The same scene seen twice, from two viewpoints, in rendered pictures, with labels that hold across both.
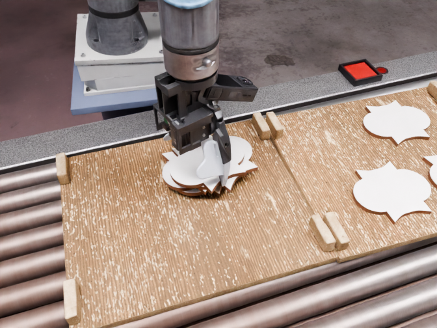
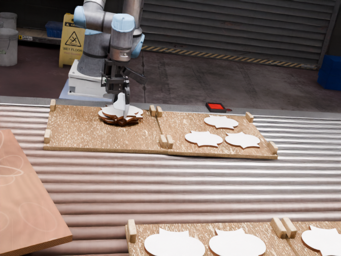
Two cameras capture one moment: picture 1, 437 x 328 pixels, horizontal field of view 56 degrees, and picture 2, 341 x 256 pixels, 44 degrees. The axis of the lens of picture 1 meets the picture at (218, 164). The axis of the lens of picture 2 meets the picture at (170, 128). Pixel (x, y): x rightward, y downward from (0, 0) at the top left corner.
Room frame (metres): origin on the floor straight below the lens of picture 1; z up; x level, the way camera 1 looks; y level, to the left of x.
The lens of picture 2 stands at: (-0.95, -0.26, 1.61)
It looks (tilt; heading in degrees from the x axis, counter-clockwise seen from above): 25 degrees down; 3
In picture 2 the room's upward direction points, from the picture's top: 9 degrees clockwise
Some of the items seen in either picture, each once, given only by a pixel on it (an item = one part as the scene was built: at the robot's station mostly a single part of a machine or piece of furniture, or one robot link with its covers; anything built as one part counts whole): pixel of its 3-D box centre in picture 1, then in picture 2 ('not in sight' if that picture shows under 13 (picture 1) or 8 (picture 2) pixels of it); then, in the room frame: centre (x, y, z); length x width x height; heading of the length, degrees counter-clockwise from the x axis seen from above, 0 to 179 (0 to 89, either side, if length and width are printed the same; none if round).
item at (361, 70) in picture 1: (359, 73); (215, 107); (0.86, -0.35, 0.92); 0.06 x 0.06 x 0.01; 19
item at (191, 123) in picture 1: (189, 104); (116, 75); (0.48, 0.04, 1.12); 0.09 x 0.08 x 0.12; 126
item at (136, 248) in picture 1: (184, 205); (104, 127); (0.44, 0.06, 0.93); 0.41 x 0.35 x 0.02; 107
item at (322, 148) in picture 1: (391, 158); (212, 133); (0.56, -0.34, 0.93); 0.41 x 0.35 x 0.02; 106
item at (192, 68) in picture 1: (192, 56); (120, 54); (0.49, 0.03, 1.20); 0.08 x 0.08 x 0.05
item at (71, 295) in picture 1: (72, 301); (47, 136); (0.26, 0.21, 0.95); 0.06 x 0.02 x 0.03; 17
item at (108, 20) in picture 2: not in sight; (120, 25); (0.59, 0.07, 1.28); 0.11 x 0.11 x 0.08; 8
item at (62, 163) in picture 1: (62, 168); (53, 105); (0.51, 0.29, 0.95); 0.06 x 0.02 x 0.03; 17
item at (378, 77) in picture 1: (359, 72); (215, 107); (0.86, -0.35, 0.92); 0.08 x 0.08 x 0.02; 19
